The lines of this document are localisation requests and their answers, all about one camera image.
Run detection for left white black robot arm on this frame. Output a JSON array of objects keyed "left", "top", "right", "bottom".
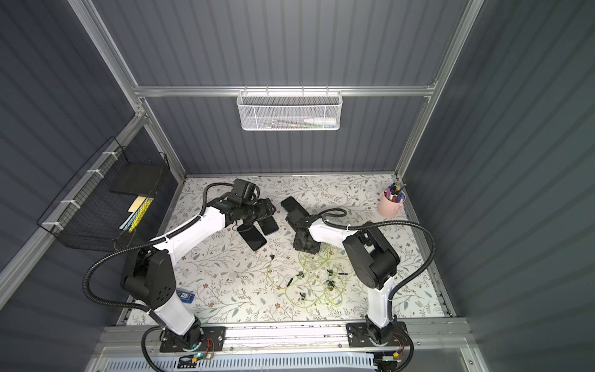
[{"left": 121, "top": 178, "right": 278, "bottom": 338}]

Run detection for pink pen cup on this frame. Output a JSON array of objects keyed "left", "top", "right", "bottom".
[{"left": 377, "top": 183, "right": 407, "bottom": 219}]

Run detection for blue device at table edge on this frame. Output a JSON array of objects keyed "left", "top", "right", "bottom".
[{"left": 176, "top": 289, "right": 195, "bottom": 304}]

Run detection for white marker in basket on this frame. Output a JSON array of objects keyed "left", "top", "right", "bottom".
[{"left": 303, "top": 117, "right": 337, "bottom": 128}]

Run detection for left black corrugated cable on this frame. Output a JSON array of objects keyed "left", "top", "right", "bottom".
[{"left": 82, "top": 182, "right": 233, "bottom": 312}]

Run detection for blue-edged black smartphone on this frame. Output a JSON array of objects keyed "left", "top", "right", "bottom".
[{"left": 236, "top": 224, "right": 267, "bottom": 251}]

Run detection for yellow sticky notes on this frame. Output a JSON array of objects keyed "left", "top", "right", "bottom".
[{"left": 128, "top": 196, "right": 147, "bottom": 213}]

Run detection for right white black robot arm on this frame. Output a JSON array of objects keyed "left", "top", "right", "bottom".
[{"left": 286, "top": 212, "right": 400, "bottom": 345}]

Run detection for black notebook in basket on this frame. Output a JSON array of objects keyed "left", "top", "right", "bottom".
[{"left": 108, "top": 163, "right": 164, "bottom": 197}]

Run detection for white wire mesh basket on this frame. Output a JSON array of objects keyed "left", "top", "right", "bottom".
[{"left": 236, "top": 91, "right": 343, "bottom": 131}]

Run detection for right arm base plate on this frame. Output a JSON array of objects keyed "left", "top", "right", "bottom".
[{"left": 346, "top": 320, "right": 412, "bottom": 349}]

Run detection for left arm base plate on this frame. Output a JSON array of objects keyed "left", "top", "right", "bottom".
[{"left": 160, "top": 326, "right": 227, "bottom": 353}]

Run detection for green wired earphones tangle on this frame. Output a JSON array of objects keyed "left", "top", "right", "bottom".
[{"left": 264, "top": 243, "right": 363, "bottom": 309}]

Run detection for black wire wall basket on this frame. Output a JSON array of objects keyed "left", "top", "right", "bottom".
[{"left": 37, "top": 136, "right": 178, "bottom": 252}]

